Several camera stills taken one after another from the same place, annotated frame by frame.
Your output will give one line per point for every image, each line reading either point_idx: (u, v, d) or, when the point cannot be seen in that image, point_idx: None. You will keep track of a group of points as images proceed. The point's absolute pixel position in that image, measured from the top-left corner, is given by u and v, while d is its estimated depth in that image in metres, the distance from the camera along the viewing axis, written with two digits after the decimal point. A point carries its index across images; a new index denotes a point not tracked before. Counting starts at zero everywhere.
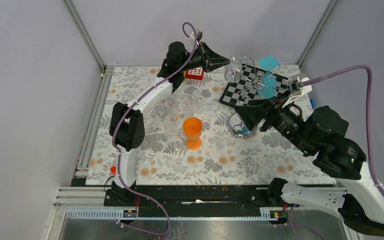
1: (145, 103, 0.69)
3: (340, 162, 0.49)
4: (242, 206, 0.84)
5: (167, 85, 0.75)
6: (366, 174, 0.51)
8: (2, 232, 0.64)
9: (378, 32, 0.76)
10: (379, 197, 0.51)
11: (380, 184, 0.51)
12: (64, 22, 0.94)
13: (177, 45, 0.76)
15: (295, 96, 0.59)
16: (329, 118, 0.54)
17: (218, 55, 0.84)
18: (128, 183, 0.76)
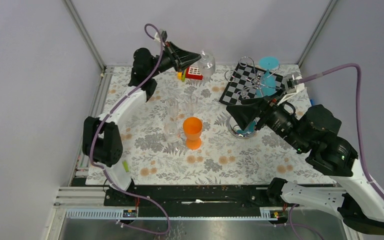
1: (119, 115, 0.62)
3: (332, 161, 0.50)
4: (242, 206, 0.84)
5: (141, 92, 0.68)
6: (359, 171, 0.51)
8: (2, 232, 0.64)
9: (377, 32, 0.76)
10: (373, 194, 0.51)
11: (372, 180, 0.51)
12: (64, 23, 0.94)
13: (143, 51, 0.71)
15: (290, 94, 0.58)
16: (324, 116, 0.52)
17: (188, 52, 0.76)
18: (123, 187, 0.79)
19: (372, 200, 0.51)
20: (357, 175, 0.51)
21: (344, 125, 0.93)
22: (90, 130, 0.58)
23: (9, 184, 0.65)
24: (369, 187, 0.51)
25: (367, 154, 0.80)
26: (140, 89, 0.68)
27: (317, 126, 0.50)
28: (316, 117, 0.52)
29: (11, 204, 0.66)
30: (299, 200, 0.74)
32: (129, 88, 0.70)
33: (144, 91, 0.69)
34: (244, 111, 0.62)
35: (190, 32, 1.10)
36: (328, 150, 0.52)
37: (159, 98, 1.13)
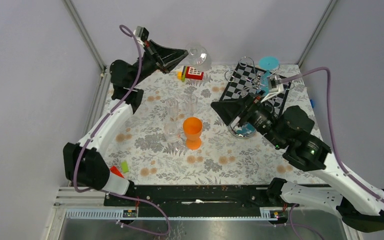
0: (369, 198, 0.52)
1: (102, 137, 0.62)
3: (305, 156, 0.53)
4: (242, 206, 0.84)
5: (125, 107, 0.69)
6: (332, 164, 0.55)
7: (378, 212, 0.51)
8: (2, 231, 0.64)
9: (377, 32, 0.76)
10: (351, 185, 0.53)
11: (349, 172, 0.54)
12: (64, 23, 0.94)
13: (119, 64, 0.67)
15: (272, 92, 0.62)
16: (299, 116, 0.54)
17: (171, 50, 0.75)
18: (122, 192, 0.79)
19: (351, 192, 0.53)
20: (329, 168, 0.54)
21: (344, 125, 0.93)
22: (69, 158, 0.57)
23: (9, 184, 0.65)
24: (346, 178, 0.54)
25: (366, 154, 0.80)
26: (124, 103, 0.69)
27: (290, 123, 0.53)
28: (290, 115, 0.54)
29: (11, 204, 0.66)
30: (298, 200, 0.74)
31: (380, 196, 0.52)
32: (112, 102, 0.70)
33: (128, 104, 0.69)
34: (228, 108, 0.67)
35: (190, 32, 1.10)
36: (301, 147, 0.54)
37: (159, 98, 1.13)
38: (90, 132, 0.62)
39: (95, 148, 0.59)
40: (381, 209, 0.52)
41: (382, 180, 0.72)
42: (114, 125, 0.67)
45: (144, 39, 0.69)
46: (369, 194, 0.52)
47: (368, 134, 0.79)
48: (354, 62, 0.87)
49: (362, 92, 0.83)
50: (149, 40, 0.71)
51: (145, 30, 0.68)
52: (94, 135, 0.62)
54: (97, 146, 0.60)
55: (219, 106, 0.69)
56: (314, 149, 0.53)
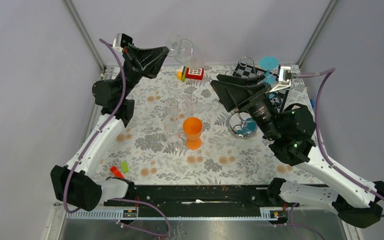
0: (356, 189, 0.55)
1: (90, 158, 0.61)
3: (289, 150, 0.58)
4: (242, 206, 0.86)
5: (116, 122, 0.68)
6: (318, 158, 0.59)
7: (367, 202, 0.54)
8: (1, 230, 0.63)
9: (377, 32, 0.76)
10: (338, 178, 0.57)
11: (334, 164, 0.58)
12: (63, 23, 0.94)
13: (101, 85, 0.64)
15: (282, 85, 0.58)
16: (306, 119, 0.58)
17: (151, 49, 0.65)
18: (120, 195, 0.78)
19: (339, 184, 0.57)
20: (315, 161, 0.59)
21: (343, 124, 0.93)
22: (58, 181, 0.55)
23: (8, 183, 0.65)
24: (331, 170, 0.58)
25: (366, 153, 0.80)
26: (114, 119, 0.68)
27: (300, 127, 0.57)
28: (301, 118, 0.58)
29: (11, 203, 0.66)
30: (297, 199, 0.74)
31: (368, 187, 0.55)
32: (101, 117, 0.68)
33: (119, 119, 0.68)
34: (233, 94, 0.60)
35: (190, 32, 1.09)
36: (289, 142, 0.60)
37: (159, 98, 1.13)
38: (78, 154, 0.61)
39: (83, 172, 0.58)
40: (371, 200, 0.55)
41: (381, 179, 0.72)
42: (105, 142, 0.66)
45: (125, 45, 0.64)
46: (356, 185, 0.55)
47: (367, 133, 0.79)
48: (353, 61, 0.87)
49: (362, 91, 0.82)
50: (128, 45, 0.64)
51: (124, 35, 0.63)
52: (82, 156, 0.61)
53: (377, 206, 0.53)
54: (85, 168, 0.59)
55: (221, 86, 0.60)
56: (300, 145, 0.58)
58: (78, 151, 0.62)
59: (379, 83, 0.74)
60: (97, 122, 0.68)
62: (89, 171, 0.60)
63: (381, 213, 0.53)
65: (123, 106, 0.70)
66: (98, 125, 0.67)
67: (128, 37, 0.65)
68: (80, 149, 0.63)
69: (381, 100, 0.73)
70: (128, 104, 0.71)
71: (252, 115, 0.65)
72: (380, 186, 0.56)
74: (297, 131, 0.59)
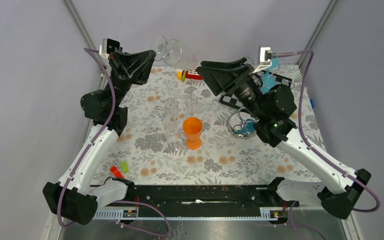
0: (333, 172, 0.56)
1: (82, 174, 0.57)
3: (270, 131, 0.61)
4: (242, 206, 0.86)
5: (108, 134, 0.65)
6: (297, 140, 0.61)
7: (344, 186, 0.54)
8: (2, 231, 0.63)
9: (375, 31, 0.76)
10: (315, 159, 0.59)
11: (312, 146, 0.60)
12: (63, 22, 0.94)
13: (89, 98, 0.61)
15: (264, 65, 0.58)
16: (287, 99, 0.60)
17: (138, 54, 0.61)
18: (119, 197, 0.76)
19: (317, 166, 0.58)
20: (294, 142, 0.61)
21: (343, 124, 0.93)
22: (51, 199, 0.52)
23: (9, 184, 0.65)
24: (309, 151, 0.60)
25: (365, 153, 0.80)
26: (106, 130, 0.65)
27: (278, 104, 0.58)
28: (281, 96, 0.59)
29: (11, 204, 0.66)
30: (292, 194, 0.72)
31: (345, 171, 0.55)
32: (93, 128, 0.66)
33: (111, 130, 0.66)
34: (218, 77, 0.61)
35: (190, 32, 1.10)
36: (269, 121, 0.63)
37: (159, 98, 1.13)
38: (71, 169, 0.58)
39: (76, 188, 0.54)
40: (349, 184, 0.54)
41: (381, 178, 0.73)
42: (98, 154, 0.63)
45: (112, 50, 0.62)
46: (333, 168, 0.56)
47: (367, 134, 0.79)
48: (353, 62, 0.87)
49: (361, 92, 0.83)
50: (114, 51, 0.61)
51: (110, 40, 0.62)
52: (75, 172, 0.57)
53: (353, 191, 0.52)
54: (78, 184, 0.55)
55: (206, 71, 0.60)
56: (280, 126, 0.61)
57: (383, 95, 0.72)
58: (70, 167, 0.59)
59: (378, 83, 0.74)
60: (89, 134, 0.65)
62: (82, 188, 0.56)
63: (358, 198, 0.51)
65: (115, 115, 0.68)
66: (90, 137, 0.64)
67: (114, 43, 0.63)
68: (72, 164, 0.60)
69: (380, 100, 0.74)
70: (120, 113, 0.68)
71: (238, 96, 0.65)
72: (361, 173, 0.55)
74: (276, 108, 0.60)
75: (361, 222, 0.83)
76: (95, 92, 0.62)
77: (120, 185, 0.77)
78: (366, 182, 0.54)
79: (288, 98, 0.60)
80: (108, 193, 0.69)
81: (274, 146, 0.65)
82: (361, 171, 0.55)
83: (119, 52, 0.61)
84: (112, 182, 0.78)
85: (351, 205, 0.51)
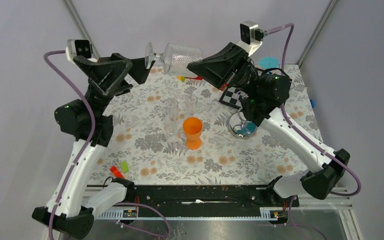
0: (312, 150, 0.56)
1: (69, 198, 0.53)
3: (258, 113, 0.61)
4: (242, 206, 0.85)
5: (92, 150, 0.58)
6: (279, 118, 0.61)
7: (321, 164, 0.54)
8: (5, 231, 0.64)
9: (374, 30, 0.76)
10: (295, 137, 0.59)
11: (293, 124, 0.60)
12: (63, 23, 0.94)
13: (62, 112, 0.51)
15: (255, 44, 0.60)
16: (284, 86, 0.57)
17: (109, 63, 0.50)
18: (119, 199, 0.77)
19: (297, 144, 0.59)
20: (276, 120, 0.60)
21: (343, 124, 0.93)
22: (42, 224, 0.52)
23: (11, 184, 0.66)
24: (290, 129, 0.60)
25: (364, 154, 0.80)
26: (89, 147, 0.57)
27: (275, 92, 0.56)
28: (280, 83, 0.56)
29: (13, 204, 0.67)
30: (287, 190, 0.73)
31: (323, 149, 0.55)
32: (75, 144, 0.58)
33: (95, 145, 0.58)
34: (213, 68, 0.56)
35: (190, 32, 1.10)
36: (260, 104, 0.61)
37: (159, 98, 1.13)
38: (57, 194, 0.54)
39: (63, 215, 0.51)
40: (326, 163, 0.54)
41: (380, 178, 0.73)
42: (86, 173, 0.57)
45: (83, 54, 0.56)
46: (311, 146, 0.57)
47: (365, 134, 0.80)
48: (352, 62, 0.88)
49: (361, 92, 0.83)
50: (77, 59, 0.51)
51: (77, 42, 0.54)
52: (61, 197, 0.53)
53: (329, 169, 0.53)
54: (65, 210, 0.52)
55: (201, 66, 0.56)
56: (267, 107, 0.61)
57: (382, 96, 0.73)
58: (56, 190, 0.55)
59: (377, 84, 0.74)
60: (72, 152, 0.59)
62: (72, 213, 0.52)
63: (333, 176, 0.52)
65: (97, 126, 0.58)
66: (73, 155, 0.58)
67: (85, 43, 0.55)
68: (59, 186, 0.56)
69: (379, 101, 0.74)
70: (103, 123, 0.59)
71: (236, 84, 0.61)
72: (340, 153, 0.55)
74: (272, 96, 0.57)
75: (360, 222, 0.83)
76: (70, 103, 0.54)
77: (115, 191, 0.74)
78: (345, 161, 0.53)
79: (284, 86, 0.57)
80: (105, 201, 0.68)
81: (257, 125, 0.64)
82: (340, 150, 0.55)
83: (84, 61, 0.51)
84: (111, 185, 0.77)
85: (328, 184, 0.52)
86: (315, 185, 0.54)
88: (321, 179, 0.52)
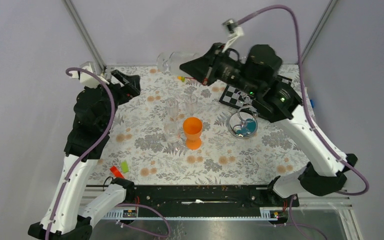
0: (329, 156, 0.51)
1: (64, 215, 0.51)
3: (274, 103, 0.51)
4: (242, 206, 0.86)
5: (83, 166, 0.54)
6: (301, 118, 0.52)
7: (336, 172, 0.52)
8: (6, 231, 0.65)
9: (375, 31, 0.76)
10: (314, 141, 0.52)
11: (315, 127, 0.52)
12: (63, 23, 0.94)
13: (87, 95, 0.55)
15: (232, 39, 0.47)
16: (268, 53, 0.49)
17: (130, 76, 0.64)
18: (120, 200, 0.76)
19: (313, 149, 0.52)
20: (297, 121, 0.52)
21: (343, 124, 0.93)
22: None
23: (11, 185, 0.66)
24: (311, 133, 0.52)
25: (364, 154, 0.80)
26: (80, 163, 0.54)
27: (255, 59, 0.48)
28: (258, 51, 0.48)
29: (13, 204, 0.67)
30: (286, 189, 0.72)
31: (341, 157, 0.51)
32: (66, 160, 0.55)
33: (86, 161, 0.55)
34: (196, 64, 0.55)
35: (190, 32, 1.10)
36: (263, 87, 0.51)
37: (159, 98, 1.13)
38: (51, 210, 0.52)
39: (59, 232, 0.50)
40: (339, 169, 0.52)
41: (380, 179, 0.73)
42: (79, 187, 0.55)
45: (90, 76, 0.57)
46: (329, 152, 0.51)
47: (365, 135, 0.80)
48: (352, 63, 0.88)
49: (360, 92, 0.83)
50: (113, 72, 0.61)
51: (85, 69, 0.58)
52: (55, 214, 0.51)
53: (342, 175, 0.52)
54: (61, 227, 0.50)
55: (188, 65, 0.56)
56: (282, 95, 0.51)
57: (382, 97, 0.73)
58: (50, 207, 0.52)
59: (377, 85, 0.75)
60: (63, 167, 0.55)
62: (67, 229, 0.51)
63: (343, 181, 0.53)
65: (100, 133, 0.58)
66: (64, 172, 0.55)
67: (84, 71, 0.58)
68: (52, 202, 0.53)
69: (378, 102, 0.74)
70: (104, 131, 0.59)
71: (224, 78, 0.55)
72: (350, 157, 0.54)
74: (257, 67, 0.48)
75: (360, 222, 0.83)
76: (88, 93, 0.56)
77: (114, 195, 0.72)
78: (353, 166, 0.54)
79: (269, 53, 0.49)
80: (103, 208, 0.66)
81: (273, 121, 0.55)
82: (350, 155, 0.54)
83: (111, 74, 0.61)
84: (110, 188, 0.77)
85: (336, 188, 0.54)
86: (322, 187, 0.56)
88: (332, 184, 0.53)
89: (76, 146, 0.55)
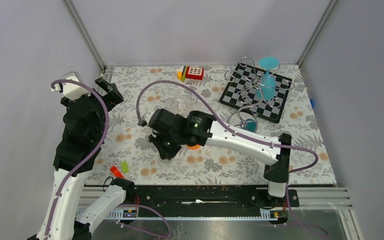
0: (262, 148, 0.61)
1: (58, 229, 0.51)
3: (193, 133, 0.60)
4: (242, 206, 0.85)
5: (74, 180, 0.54)
6: (222, 131, 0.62)
7: (275, 156, 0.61)
8: (6, 230, 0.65)
9: (374, 31, 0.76)
10: (242, 142, 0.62)
11: (235, 131, 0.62)
12: (63, 23, 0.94)
13: (79, 103, 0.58)
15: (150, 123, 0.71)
16: (158, 114, 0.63)
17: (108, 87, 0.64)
18: (121, 198, 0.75)
19: (247, 148, 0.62)
20: (218, 135, 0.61)
21: (342, 125, 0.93)
22: None
23: (10, 186, 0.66)
24: (235, 137, 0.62)
25: (364, 154, 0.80)
26: (70, 178, 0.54)
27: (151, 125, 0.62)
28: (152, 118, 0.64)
29: (13, 205, 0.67)
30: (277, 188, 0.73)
31: (271, 142, 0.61)
32: (56, 174, 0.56)
33: (77, 175, 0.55)
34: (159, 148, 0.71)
35: (189, 32, 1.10)
36: (176, 133, 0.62)
37: (159, 98, 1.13)
38: (46, 225, 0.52)
39: None
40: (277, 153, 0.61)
41: (379, 180, 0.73)
42: (72, 201, 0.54)
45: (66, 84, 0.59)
46: (260, 144, 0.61)
47: (365, 135, 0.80)
48: (351, 63, 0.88)
49: (360, 92, 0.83)
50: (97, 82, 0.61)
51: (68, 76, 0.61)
52: (50, 228, 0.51)
53: (282, 157, 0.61)
54: None
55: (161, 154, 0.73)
56: (194, 125, 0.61)
57: (381, 97, 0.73)
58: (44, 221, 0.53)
59: (377, 85, 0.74)
60: (55, 182, 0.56)
62: None
63: (286, 160, 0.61)
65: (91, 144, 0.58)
66: (55, 186, 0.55)
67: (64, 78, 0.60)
68: (47, 217, 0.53)
69: (377, 103, 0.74)
70: (95, 141, 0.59)
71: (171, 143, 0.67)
72: (283, 138, 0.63)
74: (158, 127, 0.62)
75: (360, 223, 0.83)
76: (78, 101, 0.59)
77: (112, 198, 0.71)
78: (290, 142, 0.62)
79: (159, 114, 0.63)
80: (102, 211, 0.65)
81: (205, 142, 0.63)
82: (282, 136, 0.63)
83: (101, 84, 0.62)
84: (110, 189, 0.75)
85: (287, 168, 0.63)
86: (279, 175, 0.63)
88: (281, 169, 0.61)
89: (64, 160, 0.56)
